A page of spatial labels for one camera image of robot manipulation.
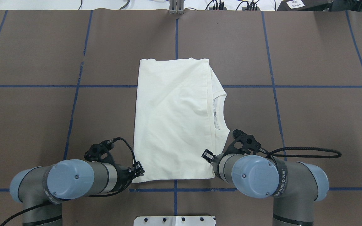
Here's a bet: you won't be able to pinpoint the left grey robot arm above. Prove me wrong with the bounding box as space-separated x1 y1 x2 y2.
2 159 145 226

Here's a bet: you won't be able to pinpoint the black cables on back edge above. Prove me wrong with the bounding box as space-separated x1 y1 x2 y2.
205 0 261 11

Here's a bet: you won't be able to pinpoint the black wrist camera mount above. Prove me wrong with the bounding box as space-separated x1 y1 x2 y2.
225 130 261 155
84 139 115 165

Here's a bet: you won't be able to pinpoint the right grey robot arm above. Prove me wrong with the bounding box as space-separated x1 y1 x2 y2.
202 150 329 226

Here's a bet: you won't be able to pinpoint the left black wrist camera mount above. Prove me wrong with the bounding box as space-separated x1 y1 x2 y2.
84 139 115 165

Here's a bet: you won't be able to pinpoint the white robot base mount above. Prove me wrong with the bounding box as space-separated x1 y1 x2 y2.
133 215 217 226

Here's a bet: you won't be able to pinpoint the dark box with white label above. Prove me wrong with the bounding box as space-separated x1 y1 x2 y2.
276 0 333 12

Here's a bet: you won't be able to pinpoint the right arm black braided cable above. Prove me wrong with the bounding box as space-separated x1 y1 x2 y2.
260 147 342 158

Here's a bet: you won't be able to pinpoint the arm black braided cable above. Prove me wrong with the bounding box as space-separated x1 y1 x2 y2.
0 137 137 226
260 147 342 158

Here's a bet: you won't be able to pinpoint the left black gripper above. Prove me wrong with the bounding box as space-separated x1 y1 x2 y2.
115 161 145 189

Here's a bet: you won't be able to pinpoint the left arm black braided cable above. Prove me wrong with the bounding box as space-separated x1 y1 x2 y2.
0 137 137 226

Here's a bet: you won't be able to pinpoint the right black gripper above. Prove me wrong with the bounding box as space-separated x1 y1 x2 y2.
201 150 225 173

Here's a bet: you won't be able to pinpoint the grey metal camera post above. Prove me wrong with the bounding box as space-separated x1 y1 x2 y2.
168 0 185 15

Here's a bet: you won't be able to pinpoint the cream long-sleeve cat shirt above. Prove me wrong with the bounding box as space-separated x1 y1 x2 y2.
133 58 230 183

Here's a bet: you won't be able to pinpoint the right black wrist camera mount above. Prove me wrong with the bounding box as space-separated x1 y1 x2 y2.
225 130 261 155

